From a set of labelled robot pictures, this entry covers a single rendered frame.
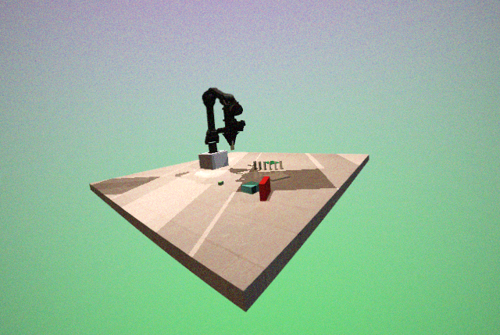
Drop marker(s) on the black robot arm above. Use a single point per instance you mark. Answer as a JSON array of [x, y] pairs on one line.
[[230, 108]]

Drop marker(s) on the red flat block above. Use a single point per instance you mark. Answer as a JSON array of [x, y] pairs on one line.
[[264, 188]]

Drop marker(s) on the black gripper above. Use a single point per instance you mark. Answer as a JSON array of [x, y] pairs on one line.
[[230, 133]]

